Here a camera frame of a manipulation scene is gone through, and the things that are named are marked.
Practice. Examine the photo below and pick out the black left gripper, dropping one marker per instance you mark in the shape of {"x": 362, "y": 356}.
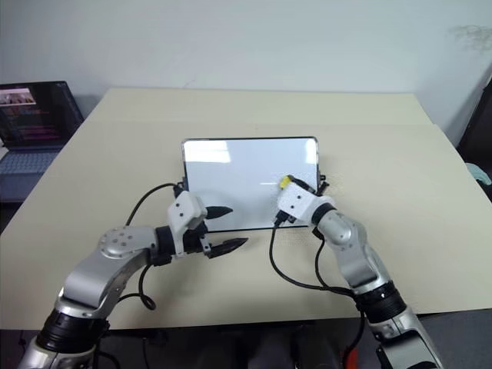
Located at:
{"x": 194, "y": 240}

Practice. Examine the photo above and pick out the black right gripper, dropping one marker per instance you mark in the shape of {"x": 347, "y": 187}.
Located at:
{"x": 305, "y": 186}

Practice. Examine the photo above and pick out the small yellow object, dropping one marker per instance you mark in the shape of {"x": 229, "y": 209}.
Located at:
{"x": 285, "y": 182}

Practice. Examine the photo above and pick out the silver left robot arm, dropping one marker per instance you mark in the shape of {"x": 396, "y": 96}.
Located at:
{"x": 115, "y": 246}

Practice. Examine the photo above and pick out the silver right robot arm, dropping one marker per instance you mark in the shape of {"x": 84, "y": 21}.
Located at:
{"x": 350, "y": 238}

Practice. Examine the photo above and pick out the teal cloth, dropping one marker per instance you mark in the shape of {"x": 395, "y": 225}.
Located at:
{"x": 476, "y": 171}

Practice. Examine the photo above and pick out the black chair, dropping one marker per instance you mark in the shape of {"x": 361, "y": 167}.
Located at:
{"x": 476, "y": 119}

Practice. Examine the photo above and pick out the open grey laptop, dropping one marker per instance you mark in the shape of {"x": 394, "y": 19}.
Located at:
{"x": 30, "y": 127}

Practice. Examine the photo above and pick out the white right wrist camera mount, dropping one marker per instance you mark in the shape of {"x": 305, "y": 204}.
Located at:
{"x": 298, "y": 201}

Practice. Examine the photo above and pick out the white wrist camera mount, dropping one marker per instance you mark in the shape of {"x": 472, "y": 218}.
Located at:
{"x": 184, "y": 209}
{"x": 298, "y": 201}

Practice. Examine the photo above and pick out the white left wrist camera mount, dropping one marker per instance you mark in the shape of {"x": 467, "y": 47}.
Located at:
{"x": 184, "y": 209}

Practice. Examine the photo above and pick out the whiteboard with black frame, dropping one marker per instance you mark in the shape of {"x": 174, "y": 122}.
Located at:
{"x": 238, "y": 180}

